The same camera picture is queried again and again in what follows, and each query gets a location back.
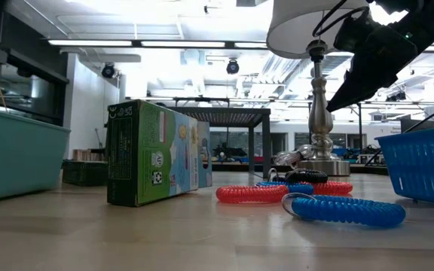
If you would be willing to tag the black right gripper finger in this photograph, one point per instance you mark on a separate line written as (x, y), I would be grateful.
(356, 92)

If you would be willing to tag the blue spiral coil wristband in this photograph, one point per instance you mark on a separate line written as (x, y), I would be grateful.
(349, 211)
(296, 187)

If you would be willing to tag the small green yellow crayon box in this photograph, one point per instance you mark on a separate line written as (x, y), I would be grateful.
(156, 158)

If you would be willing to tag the large yellow green crayon box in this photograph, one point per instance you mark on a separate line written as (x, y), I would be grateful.
(85, 173)

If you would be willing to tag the teal plastic storage bin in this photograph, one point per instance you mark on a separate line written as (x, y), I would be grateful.
(13, 158)

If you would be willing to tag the black background robot arm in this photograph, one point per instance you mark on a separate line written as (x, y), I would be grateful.
(232, 152)

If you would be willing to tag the silver table lamp white shade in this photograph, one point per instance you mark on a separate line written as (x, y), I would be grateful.
(320, 113)

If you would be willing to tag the black background monitor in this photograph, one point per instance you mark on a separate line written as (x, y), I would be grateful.
(420, 126)

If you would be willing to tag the clear glass light bulb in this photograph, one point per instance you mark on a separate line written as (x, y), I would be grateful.
(290, 157)

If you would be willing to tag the black spiral coil wristband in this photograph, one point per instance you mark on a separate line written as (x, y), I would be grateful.
(307, 176)

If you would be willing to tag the blue plastic mesh basket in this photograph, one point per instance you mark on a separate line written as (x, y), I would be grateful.
(420, 165)

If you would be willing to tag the red spiral coil wristband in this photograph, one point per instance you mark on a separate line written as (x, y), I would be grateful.
(251, 193)
(334, 187)

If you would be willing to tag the black ceiling spotlight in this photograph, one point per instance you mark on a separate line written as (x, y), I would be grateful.
(107, 70)
(233, 67)

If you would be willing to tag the grey perforated metal shelf riser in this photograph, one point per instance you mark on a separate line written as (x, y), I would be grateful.
(232, 114)

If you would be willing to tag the long ceiling light bar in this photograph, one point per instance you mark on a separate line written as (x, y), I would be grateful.
(89, 42)

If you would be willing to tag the brown background crate stack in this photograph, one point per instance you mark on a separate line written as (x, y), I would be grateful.
(85, 154)

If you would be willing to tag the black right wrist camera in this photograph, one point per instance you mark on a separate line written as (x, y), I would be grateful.
(352, 34)

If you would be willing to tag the black background workstation frame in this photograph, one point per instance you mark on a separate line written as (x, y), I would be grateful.
(428, 102)

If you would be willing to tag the black aluminium table frame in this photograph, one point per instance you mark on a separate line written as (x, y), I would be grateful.
(367, 169)

